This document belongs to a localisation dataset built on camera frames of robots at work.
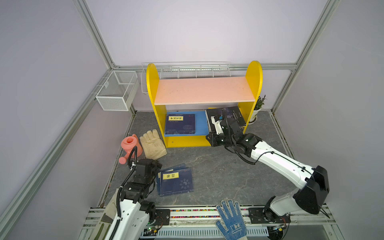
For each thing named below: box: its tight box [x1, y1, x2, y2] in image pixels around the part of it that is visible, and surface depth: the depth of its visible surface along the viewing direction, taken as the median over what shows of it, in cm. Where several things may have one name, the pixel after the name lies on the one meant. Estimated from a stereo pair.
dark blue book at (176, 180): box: [156, 163, 194, 197], surface depth 85 cm
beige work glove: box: [139, 129, 168, 161], surface depth 101 cm
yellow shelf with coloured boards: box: [146, 61, 263, 148], surface depth 80 cm
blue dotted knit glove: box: [215, 199, 248, 240], surface depth 74 cm
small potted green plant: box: [248, 95, 267, 125], surface depth 104 cm
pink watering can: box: [118, 134, 143, 165], surface depth 91 cm
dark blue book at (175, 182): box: [157, 167, 194, 197], surface depth 84 cm
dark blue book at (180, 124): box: [165, 113, 196, 135], surface depth 93 cm
